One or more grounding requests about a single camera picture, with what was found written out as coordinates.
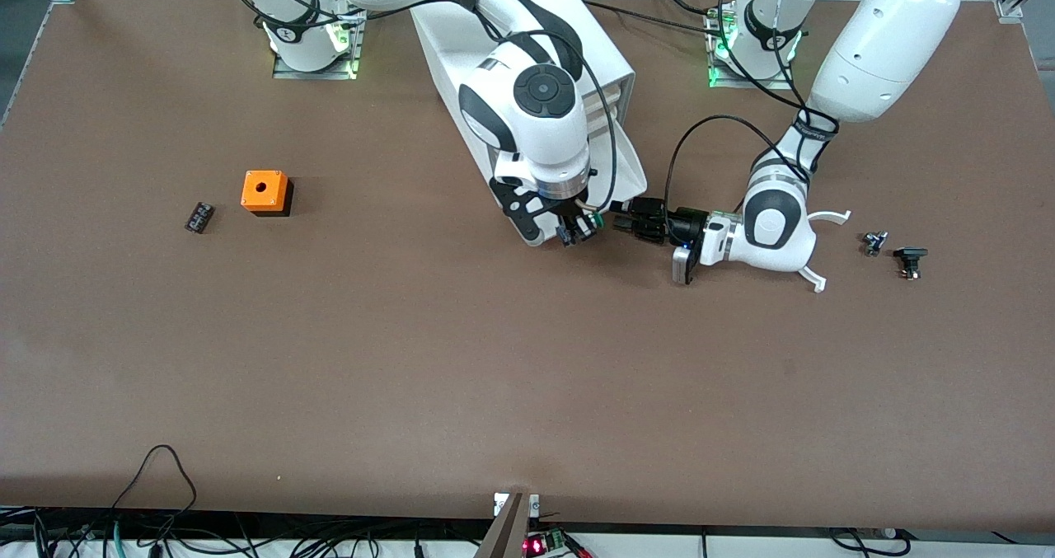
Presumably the orange button box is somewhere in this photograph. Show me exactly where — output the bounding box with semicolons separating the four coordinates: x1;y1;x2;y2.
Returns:
241;170;294;218

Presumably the white curved plastic arc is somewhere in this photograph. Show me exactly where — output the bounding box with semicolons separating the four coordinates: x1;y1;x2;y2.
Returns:
798;210;852;293

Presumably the green board with red LED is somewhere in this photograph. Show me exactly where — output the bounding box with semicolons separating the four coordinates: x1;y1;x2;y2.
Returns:
523;528;590;558

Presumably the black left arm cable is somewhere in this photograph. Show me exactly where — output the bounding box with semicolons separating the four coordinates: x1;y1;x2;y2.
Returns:
663;0;842;213

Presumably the black cable on table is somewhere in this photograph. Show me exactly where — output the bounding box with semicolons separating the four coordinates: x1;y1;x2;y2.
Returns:
581;0;720;31

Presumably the black switch component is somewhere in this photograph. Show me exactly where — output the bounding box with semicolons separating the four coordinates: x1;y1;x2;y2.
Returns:
893;246;930;280

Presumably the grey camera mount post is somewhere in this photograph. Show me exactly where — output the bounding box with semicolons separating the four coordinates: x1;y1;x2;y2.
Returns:
475;492;530;558

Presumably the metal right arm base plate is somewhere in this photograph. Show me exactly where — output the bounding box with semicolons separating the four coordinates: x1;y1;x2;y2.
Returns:
272;0;368;81

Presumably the black cable under table edge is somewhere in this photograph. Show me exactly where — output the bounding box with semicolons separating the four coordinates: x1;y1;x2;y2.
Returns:
828;528;907;557

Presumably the black looped cable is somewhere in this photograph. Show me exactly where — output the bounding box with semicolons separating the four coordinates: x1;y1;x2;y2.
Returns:
111;445;199;534

